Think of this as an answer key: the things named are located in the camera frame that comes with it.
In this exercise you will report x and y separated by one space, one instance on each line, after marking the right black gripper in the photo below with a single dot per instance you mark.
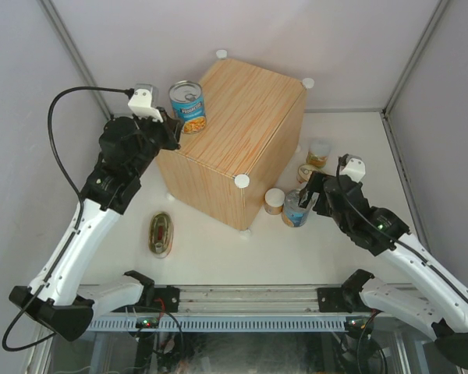
315 185

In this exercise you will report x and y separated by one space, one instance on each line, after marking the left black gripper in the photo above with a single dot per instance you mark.
171 128

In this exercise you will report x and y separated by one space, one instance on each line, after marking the blue soup can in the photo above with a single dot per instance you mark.
293 215
187 102

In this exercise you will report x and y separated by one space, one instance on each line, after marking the yellow can white lid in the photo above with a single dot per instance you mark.
319 150

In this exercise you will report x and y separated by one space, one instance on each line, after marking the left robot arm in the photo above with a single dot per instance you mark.
55 298

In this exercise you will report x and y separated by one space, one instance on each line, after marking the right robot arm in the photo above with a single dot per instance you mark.
441 314

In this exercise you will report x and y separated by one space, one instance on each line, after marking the wooden cube counter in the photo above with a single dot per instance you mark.
254 117

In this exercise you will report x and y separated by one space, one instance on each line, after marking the oval red sardine tin right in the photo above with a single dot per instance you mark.
304 172

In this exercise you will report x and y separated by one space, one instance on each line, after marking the tan can white lid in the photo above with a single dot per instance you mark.
273 201

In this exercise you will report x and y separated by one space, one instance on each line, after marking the oval sardine tin left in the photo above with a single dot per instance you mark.
160 235

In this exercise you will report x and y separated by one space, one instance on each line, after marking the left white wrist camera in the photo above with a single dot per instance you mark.
142 103

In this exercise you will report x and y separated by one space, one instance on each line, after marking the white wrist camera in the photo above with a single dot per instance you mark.
353 167
142 103

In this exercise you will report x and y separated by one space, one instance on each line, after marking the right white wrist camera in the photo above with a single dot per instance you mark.
353 167

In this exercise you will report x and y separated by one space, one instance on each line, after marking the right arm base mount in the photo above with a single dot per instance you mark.
346 297

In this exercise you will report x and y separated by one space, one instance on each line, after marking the grey slotted cable duct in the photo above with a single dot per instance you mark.
220 324

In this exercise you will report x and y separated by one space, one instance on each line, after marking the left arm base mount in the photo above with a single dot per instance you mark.
166 298

